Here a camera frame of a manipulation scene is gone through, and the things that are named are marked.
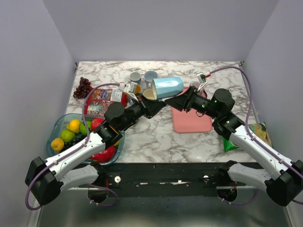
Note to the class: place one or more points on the orange fruit in bowl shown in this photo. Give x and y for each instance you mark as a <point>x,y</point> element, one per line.
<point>57,144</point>

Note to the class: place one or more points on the pink tray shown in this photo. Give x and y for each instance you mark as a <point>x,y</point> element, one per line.
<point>190,122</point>

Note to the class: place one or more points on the green fruit in bowl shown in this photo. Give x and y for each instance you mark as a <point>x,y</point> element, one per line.
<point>67,135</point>

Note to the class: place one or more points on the purple mug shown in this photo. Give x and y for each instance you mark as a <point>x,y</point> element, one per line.
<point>195,84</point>

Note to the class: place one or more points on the light blue faceted mug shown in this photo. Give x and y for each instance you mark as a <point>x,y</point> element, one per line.
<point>166,87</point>

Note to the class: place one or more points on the blue butterfly mug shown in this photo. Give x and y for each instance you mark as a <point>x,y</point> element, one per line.
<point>136,89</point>

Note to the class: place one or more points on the cream mug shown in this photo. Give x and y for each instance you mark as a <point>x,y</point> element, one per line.
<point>149,94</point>

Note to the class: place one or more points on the red dragon fruit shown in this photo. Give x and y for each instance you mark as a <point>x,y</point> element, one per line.
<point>105,155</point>

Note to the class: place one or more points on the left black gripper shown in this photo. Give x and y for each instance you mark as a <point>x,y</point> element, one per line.
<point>150,108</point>

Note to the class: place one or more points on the teal plastic fruit bowl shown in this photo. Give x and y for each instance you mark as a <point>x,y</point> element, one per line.
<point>61,124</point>

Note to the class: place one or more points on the dark blue-grey mug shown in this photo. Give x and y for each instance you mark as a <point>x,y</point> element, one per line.
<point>135,77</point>

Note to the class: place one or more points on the purple grapes in bowl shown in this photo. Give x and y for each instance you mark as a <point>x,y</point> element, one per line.
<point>79,137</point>

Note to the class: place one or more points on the red apple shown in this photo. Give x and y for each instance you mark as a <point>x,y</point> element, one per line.
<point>95,123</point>

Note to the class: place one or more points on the orange fruit upper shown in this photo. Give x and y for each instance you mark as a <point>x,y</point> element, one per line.
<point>74,126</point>

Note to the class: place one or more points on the red candy bag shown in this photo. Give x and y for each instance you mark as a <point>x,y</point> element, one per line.
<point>99,101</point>

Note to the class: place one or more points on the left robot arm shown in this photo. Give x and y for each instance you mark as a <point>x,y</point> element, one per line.
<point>46,179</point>

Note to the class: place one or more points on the green cassava chips bag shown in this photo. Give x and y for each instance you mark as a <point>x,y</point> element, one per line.
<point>259,129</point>

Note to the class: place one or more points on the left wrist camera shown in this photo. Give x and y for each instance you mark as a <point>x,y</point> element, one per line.
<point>129,89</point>

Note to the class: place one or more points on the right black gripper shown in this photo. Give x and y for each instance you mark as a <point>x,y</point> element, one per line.
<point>184,100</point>

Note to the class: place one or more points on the grey-blue mug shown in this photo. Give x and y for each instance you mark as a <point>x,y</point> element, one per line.
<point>148,77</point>

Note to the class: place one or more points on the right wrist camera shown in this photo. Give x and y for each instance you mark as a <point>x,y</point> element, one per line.
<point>202,78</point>

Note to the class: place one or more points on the dark grapes on table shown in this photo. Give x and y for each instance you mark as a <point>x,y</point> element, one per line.
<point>83,89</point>

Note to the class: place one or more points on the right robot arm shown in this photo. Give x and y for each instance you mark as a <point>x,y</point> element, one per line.
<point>280,177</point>

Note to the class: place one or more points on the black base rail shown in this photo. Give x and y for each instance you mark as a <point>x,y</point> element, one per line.
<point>162,179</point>

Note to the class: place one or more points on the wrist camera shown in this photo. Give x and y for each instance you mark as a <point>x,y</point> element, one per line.
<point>202,78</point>
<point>129,89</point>

